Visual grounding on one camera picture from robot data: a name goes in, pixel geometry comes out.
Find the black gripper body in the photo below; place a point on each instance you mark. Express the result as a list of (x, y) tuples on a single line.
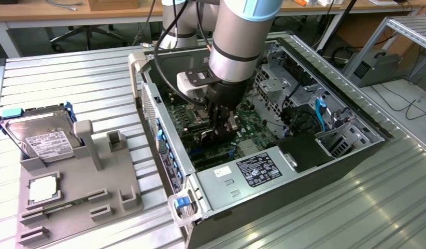
[(225, 94)]

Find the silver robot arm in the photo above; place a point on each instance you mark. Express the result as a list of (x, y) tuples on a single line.
[(233, 59)]

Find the green motherboard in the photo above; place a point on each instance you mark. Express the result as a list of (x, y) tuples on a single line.
[(257, 124)]

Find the CPU socket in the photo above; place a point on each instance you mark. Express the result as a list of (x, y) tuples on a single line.
[(195, 114)]

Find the silver chipset heatsink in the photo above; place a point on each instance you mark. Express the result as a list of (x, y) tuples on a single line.
[(251, 146)]

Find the black expansion slot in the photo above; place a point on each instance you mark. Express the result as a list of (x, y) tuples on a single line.
[(210, 153), (214, 159)]

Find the silver drive cage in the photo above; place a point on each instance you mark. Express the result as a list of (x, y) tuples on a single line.
[(273, 84)]

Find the silver power supply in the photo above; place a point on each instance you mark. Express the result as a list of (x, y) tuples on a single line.
[(219, 189)]

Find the metal disk bay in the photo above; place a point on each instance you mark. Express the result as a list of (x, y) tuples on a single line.
[(340, 147)]

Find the open black PC case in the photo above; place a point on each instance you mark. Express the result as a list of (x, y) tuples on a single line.
[(267, 215)]

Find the orange packet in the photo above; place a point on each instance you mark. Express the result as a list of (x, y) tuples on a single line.
[(299, 2)]

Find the white small boxes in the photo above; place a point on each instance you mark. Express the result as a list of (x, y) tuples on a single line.
[(323, 2)]

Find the grey computer tower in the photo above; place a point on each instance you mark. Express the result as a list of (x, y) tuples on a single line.
[(382, 70)]

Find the brown cardboard box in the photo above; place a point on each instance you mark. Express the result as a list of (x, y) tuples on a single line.
[(111, 5)]

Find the brown cardboard panel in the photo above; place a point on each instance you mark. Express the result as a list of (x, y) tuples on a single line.
[(364, 28)]

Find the grey parts rack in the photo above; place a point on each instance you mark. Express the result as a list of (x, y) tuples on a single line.
[(77, 186)]

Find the hard disk in blue carrier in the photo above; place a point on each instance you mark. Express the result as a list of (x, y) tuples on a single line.
[(42, 140)]

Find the green RAM stick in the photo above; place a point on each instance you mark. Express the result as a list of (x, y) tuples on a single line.
[(65, 205)]

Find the silver CPU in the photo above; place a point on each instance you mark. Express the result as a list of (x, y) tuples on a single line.
[(42, 190)]

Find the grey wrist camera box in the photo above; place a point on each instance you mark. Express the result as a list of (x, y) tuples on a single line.
[(190, 88)]

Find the wooden desk white frame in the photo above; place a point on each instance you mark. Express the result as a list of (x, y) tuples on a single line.
[(371, 7), (25, 13)]

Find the aluminium profile frame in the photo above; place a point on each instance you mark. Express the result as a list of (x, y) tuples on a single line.
[(416, 28)]

